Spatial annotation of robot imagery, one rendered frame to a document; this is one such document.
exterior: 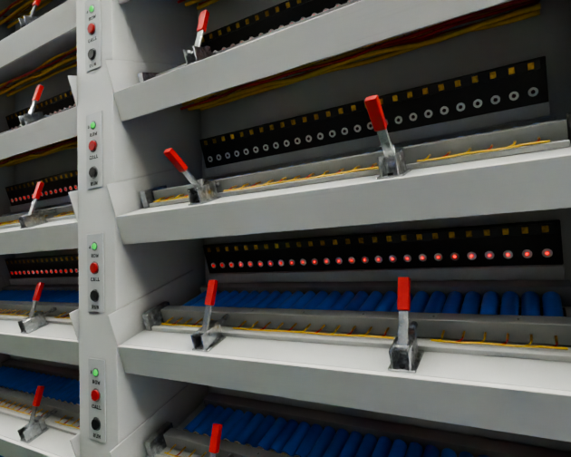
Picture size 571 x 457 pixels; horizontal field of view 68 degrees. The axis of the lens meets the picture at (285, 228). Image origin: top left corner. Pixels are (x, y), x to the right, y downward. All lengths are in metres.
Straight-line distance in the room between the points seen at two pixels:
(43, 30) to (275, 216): 0.63
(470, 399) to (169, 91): 0.53
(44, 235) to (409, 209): 0.64
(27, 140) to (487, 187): 0.80
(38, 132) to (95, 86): 0.18
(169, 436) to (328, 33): 0.62
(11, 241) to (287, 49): 0.66
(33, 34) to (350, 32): 0.66
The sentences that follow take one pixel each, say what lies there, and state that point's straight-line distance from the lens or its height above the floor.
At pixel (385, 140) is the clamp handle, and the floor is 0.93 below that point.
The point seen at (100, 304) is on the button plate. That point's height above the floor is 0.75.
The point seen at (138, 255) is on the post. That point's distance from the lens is 0.72.
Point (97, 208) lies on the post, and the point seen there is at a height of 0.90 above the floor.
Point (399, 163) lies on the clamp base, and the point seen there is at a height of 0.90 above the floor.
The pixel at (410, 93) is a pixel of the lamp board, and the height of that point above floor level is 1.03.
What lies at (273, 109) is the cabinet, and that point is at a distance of 0.77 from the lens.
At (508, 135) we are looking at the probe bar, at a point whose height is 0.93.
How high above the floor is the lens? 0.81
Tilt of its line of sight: 4 degrees up
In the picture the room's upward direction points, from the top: 2 degrees counter-clockwise
